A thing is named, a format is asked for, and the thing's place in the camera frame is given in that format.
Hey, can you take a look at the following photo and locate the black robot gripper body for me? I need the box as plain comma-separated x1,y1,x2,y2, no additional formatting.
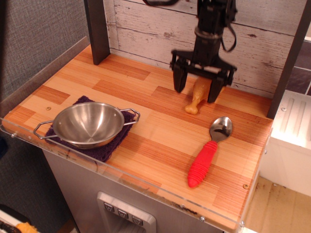
171,35,237,85

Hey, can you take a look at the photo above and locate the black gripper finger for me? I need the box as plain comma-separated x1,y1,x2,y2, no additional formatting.
173,60,188,93
207,77,224,103

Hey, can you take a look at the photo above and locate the yellow plastic chicken leg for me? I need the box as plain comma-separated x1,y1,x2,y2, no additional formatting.
184,77,212,115

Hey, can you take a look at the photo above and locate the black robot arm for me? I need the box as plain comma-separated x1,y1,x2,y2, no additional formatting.
171,0,237,103

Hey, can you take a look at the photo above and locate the stainless steel kadai bowl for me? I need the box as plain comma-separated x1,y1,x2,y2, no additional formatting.
33,102,140,150

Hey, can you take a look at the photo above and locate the purple cloth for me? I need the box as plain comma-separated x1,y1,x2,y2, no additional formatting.
45,96,133,162

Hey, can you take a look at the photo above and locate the clear acrylic edge guard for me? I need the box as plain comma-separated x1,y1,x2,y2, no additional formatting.
1,113,272,233

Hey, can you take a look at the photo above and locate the silver dispenser button panel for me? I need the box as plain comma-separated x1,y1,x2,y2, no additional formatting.
97,191,157,233

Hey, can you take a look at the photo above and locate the orange object bottom left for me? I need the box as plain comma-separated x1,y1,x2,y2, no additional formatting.
16,222,38,233

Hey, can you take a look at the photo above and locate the red handled metal spoon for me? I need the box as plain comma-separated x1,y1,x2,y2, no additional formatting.
188,116,233,188

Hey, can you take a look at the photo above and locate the dark grey right post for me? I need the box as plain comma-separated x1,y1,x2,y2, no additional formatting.
266,0,311,119

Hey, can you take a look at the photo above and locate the dark grey post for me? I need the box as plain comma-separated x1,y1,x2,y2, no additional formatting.
84,0,110,65
266,0,311,119

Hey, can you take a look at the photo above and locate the dark grey left post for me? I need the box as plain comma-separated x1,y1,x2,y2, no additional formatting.
84,0,110,65

